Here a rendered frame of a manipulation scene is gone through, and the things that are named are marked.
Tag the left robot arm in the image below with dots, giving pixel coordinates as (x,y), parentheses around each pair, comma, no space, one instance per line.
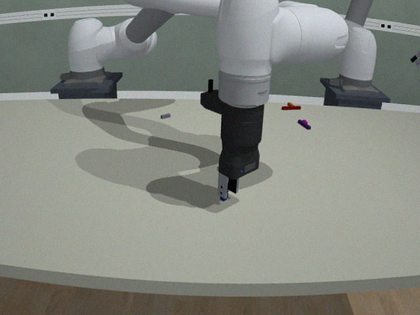
(357,60)

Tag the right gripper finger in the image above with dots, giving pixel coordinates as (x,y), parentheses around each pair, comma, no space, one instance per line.
(233,185)
(222,186)

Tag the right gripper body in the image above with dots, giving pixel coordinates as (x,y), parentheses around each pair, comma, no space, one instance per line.
(240,99)

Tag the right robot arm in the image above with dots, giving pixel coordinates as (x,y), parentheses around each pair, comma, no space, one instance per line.
(251,36)

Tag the purple rod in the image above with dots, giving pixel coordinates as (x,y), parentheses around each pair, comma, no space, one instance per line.
(304,124)

